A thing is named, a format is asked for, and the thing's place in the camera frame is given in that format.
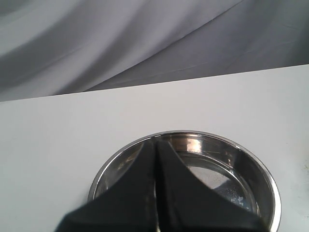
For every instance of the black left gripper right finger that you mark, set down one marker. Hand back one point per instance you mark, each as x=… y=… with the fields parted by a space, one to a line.
x=185 y=204

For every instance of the round stainless steel dish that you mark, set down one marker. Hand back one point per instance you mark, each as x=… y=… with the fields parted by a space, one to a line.
x=223 y=165

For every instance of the grey backdrop cloth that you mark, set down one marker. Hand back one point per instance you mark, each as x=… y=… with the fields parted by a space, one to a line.
x=53 y=47

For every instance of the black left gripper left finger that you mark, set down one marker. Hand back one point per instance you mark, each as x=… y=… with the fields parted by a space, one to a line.
x=127 y=206

